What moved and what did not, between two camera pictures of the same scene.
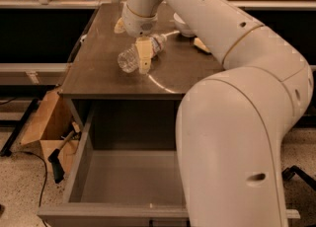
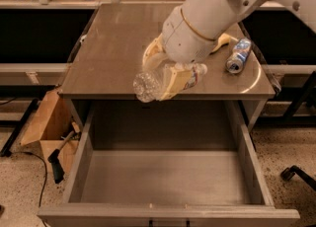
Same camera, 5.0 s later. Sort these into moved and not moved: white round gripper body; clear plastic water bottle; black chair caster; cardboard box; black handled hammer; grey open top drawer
Moved: clear plastic water bottle; white round gripper body
Not moved: black chair caster; cardboard box; black handled hammer; grey open top drawer
